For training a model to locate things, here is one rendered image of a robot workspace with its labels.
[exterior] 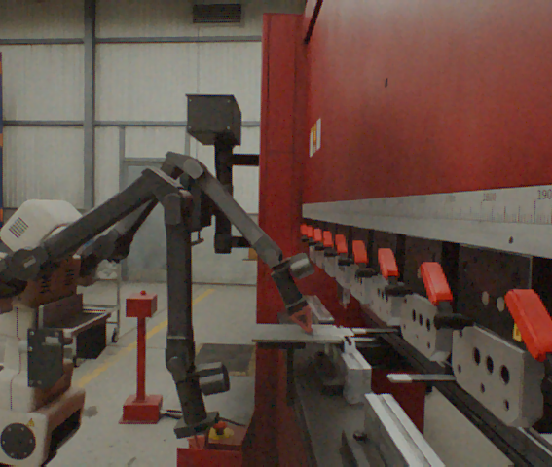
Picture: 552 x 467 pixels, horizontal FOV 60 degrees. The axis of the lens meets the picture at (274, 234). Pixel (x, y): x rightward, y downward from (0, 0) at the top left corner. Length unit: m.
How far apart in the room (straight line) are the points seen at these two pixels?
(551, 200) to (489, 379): 0.20
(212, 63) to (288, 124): 6.71
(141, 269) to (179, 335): 7.90
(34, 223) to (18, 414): 0.53
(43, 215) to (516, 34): 1.20
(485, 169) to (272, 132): 1.84
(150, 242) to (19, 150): 2.98
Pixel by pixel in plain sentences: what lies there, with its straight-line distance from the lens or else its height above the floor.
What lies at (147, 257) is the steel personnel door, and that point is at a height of 0.45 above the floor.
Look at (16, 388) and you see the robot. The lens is 1.55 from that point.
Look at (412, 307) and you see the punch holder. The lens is 0.77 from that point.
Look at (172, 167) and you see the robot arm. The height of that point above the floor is 1.50.
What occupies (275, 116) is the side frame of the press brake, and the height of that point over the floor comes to 1.82.
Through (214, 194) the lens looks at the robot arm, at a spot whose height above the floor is 1.42.
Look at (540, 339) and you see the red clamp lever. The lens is 0.41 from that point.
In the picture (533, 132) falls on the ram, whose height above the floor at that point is 1.45.
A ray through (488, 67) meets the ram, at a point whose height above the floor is 1.53.
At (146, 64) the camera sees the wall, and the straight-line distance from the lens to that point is 9.34.
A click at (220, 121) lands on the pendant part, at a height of 1.81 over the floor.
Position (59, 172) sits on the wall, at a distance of 9.72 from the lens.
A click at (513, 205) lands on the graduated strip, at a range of 0.52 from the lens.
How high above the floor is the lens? 1.38
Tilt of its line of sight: 3 degrees down
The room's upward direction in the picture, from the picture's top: 1 degrees clockwise
